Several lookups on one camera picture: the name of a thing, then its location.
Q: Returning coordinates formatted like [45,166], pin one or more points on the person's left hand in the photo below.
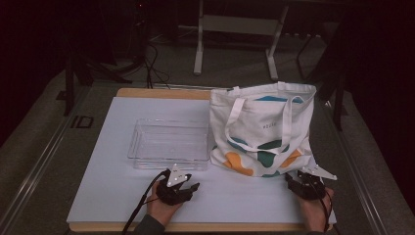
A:
[161,210]

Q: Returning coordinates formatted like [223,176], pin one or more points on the metal floor rail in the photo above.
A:
[36,169]
[359,176]

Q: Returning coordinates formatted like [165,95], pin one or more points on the person's right hand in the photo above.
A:
[314,213]

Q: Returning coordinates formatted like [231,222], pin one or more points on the black metal stand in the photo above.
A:
[339,101]

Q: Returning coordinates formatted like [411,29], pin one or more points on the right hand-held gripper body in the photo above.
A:
[308,189]

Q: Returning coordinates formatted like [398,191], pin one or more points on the black floor plate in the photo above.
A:
[81,121]

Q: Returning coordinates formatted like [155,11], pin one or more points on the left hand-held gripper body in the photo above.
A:
[173,194]

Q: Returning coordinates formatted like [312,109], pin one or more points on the clear plastic tray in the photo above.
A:
[169,143]

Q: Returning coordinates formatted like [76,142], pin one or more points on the white metal stand frame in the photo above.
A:
[241,24]

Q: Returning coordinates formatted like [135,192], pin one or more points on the white tote bag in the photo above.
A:
[261,130]

